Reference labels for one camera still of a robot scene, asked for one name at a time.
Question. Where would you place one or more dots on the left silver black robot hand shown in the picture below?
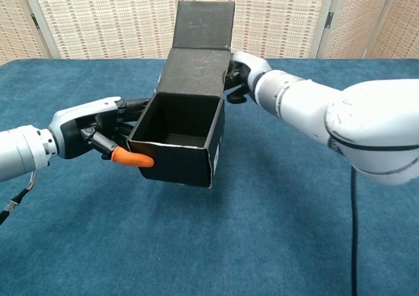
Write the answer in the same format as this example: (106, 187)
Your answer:
(75, 116)

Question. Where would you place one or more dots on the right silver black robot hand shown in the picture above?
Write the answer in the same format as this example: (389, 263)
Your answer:
(255, 66)

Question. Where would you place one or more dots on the black cardboard folding box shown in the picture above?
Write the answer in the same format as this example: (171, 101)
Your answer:
(176, 165)

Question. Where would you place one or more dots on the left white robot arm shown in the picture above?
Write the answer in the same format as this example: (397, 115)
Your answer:
(19, 152)

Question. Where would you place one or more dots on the black screen hinge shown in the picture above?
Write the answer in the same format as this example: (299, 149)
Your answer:
(34, 20)
(329, 18)

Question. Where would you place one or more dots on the woven bamboo folding screen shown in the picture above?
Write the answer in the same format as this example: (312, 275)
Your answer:
(98, 21)

